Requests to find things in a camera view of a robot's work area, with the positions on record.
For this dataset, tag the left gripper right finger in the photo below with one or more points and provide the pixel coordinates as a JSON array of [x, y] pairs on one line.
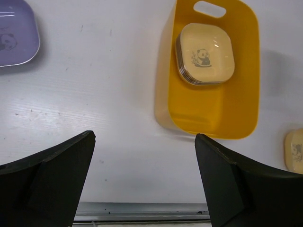
[[241, 192]]

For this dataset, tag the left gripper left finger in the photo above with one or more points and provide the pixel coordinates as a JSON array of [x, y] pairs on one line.
[[44, 189]]

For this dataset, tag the yellow panda plate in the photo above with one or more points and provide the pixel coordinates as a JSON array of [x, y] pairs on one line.
[[293, 151], [204, 54]]

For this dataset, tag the purple plate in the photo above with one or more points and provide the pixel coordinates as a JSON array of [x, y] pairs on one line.
[[19, 36]]

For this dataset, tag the yellow plastic bin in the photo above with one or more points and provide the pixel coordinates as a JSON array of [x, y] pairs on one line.
[[227, 110]]

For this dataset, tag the aluminium rail front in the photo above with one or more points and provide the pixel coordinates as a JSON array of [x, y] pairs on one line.
[[105, 212]]

